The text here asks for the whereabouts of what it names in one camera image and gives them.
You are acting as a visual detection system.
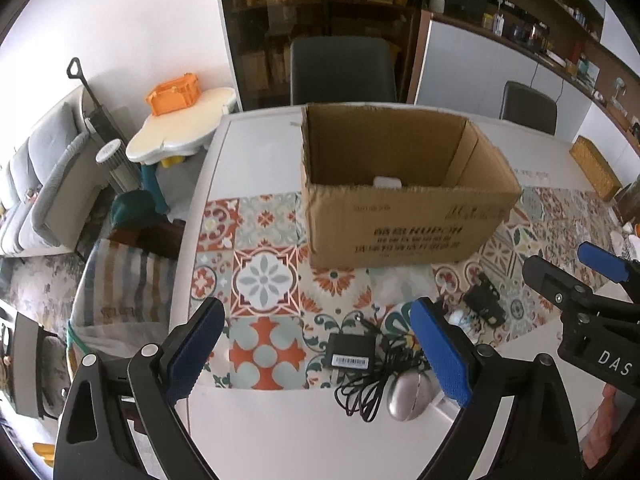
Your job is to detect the white astronaut figurine keychain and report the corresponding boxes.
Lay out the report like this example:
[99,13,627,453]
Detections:
[448,309,476,334]

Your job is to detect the cream flower-shaped kids table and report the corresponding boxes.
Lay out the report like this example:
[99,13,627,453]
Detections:
[126,87,236,165]

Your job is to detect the dark dining chair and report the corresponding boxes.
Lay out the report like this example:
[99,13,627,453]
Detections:
[290,36,397,105]

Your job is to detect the black rectangular device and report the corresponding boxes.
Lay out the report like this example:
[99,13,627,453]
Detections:
[463,273,506,328]

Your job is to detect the dark wooden shelf unit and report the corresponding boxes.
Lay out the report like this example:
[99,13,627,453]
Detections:
[220,0,639,159]

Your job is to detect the silver egg-shaped device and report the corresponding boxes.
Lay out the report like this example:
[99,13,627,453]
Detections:
[387,370,435,422]

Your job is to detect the colourful patterned table mat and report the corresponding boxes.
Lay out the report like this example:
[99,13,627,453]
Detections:
[190,188,624,390]

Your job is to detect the white object inside box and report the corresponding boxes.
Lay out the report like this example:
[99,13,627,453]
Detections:
[373,177,402,188]

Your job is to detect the orange plastic crate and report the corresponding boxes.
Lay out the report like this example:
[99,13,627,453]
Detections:
[145,73,201,116]

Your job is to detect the grey sofa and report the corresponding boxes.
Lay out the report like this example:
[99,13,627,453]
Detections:
[1,87,106,258]

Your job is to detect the brown cardboard box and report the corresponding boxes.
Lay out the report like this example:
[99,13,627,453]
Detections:
[302,103,521,269]

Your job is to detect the black power adapter with cable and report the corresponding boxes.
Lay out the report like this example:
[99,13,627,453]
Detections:
[324,316,431,422]

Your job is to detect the person's right hand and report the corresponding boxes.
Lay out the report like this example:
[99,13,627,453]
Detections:
[582,384,617,469]

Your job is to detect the woven tissue box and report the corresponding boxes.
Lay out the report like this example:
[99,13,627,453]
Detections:
[570,136,622,202]

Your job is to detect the striped fabric bag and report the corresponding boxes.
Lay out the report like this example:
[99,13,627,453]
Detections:
[67,238,177,370]

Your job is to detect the white cylindrical fan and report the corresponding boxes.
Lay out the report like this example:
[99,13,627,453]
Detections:
[96,139,141,194]

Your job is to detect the black upright vacuum handle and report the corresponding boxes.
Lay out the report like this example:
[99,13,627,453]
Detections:
[66,58,125,143]

